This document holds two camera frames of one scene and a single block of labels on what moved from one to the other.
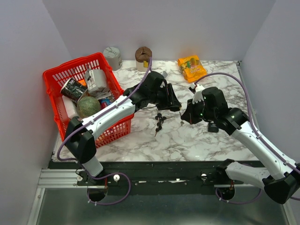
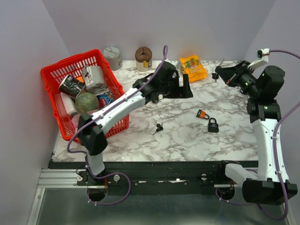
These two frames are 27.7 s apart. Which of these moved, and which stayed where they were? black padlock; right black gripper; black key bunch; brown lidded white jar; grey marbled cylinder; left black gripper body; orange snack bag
Moved: left black gripper body; right black gripper; black key bunch
Stayed: brown lidded white jar; orange snack bag; grey marbled cylinder; black padlock
